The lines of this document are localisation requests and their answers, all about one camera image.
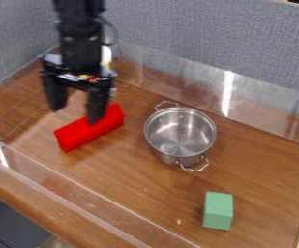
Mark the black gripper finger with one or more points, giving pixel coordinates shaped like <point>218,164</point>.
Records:
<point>56,92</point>
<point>97,104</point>

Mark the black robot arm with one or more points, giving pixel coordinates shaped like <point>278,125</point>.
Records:
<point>80,11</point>

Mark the green foam block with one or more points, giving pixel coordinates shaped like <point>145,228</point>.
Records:
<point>218,211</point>

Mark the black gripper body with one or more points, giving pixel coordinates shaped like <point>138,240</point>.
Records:
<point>78,64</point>

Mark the clear acrylic table barrier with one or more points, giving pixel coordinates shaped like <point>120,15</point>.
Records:
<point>108,196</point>

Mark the red rectangular block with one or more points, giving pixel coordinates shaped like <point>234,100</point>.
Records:
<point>80,132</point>

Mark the yellow Play-Doh container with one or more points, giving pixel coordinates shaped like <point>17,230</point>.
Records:
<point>106,56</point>

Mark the small stainless steel pot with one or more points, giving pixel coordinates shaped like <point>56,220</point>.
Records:
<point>181,134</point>

